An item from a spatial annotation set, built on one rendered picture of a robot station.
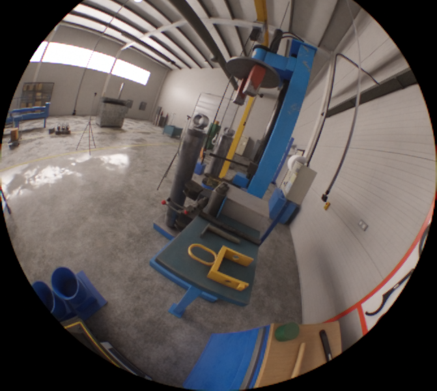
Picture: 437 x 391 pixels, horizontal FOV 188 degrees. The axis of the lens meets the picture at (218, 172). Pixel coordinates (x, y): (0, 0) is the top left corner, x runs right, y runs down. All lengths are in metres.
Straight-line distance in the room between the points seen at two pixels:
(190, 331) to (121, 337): 0.66
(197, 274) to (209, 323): 1.13
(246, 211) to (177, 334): 1.36
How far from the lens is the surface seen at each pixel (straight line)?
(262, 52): 1.56
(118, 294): 1.64
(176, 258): 0.59
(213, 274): 0.54
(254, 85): 1.18
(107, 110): 8.58
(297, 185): 1.47
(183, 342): 1.59
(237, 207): 0.86
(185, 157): 1.39
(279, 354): 0.82
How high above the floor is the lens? 1.57
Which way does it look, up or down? 18 degrees down
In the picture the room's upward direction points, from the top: 21 degrees clockwise
